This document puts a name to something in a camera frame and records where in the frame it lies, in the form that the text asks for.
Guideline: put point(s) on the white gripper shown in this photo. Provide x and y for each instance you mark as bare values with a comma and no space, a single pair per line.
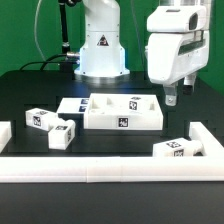
178,46

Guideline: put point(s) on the white square tabletop tray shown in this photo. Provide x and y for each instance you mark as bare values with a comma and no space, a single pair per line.
111,112

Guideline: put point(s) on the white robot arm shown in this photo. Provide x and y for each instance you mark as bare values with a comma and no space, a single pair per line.
102,56

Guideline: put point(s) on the white U-shaped fence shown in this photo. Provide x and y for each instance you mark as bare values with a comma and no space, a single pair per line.
207,167

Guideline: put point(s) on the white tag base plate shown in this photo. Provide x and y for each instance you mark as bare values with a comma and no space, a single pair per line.
72,105

